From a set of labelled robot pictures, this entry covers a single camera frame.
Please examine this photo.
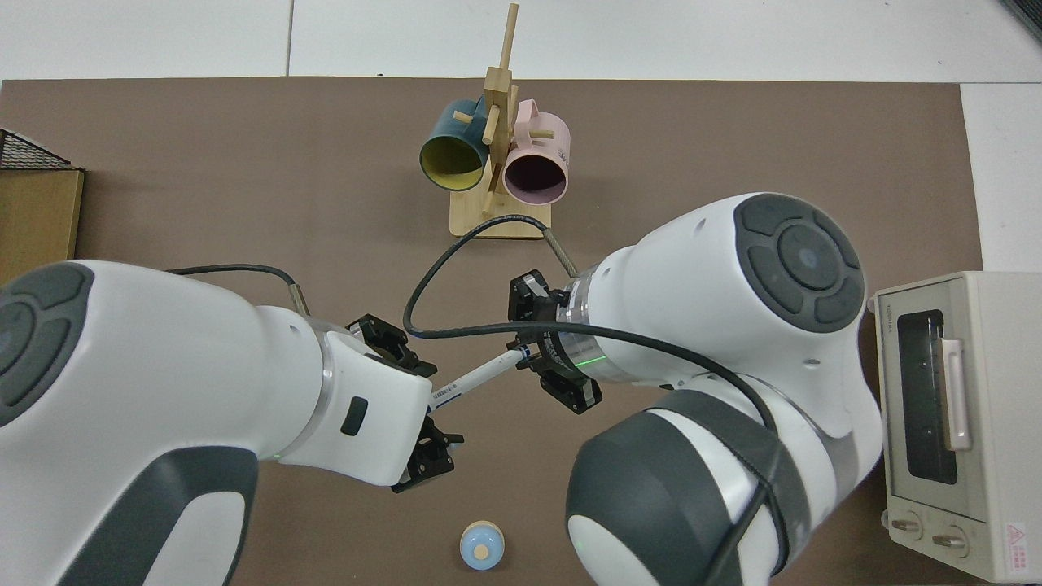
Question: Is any white marker with blue cap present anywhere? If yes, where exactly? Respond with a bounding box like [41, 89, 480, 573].
[427, 346, 530, 412]

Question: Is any pink mug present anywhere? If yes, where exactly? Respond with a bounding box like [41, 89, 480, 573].
[502, 99, 571, 206]

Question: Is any dark blue mug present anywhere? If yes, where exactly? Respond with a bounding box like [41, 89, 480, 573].
[419, 98, 491, 193]

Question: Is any wooden cup stand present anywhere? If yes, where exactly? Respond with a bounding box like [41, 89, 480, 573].
[449, 2, 553, 240]

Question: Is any small blue round thing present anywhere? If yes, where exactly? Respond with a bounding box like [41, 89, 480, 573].
[460, 521, 506, 571]

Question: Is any brown table cloth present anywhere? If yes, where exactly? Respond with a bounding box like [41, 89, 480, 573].
[0, 77, 984, 586]

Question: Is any pale toaster oven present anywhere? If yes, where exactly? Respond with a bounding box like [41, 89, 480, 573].
[873, 271, 1042, 584]

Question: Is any dark flat device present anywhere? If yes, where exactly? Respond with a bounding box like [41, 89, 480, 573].
[1001, 0, 1042, 43]

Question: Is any wire basket with wooden floor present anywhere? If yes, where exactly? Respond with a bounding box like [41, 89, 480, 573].
[0, 129, 85, 286]

